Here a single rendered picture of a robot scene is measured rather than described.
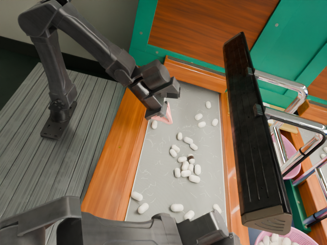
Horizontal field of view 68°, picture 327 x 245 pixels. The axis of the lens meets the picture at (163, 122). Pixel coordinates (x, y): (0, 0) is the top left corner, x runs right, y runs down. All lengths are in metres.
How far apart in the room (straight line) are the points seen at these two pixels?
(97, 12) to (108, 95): 1.06
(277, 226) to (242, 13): 0.79
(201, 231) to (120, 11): 1.74
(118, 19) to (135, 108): 1.21
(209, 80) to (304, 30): 0.40
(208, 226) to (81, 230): 0.26
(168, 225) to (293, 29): 0.88
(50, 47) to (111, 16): 1.31
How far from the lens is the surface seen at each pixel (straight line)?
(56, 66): 0.80
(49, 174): 0.85
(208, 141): 0.96
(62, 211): 0.35
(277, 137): 0.78
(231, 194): 0.83
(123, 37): 2.10
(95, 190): 0.71
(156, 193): 0.76
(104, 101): 1.07
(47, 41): 0.76
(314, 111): 1.30
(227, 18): 1.05
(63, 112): 0.93
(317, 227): 1.01
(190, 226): 0.53
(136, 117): 0.90
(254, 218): 0.43
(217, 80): 1.09
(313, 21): 1.13
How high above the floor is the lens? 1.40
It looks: 44 degrees down
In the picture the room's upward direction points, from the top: 22 degrees clockwise
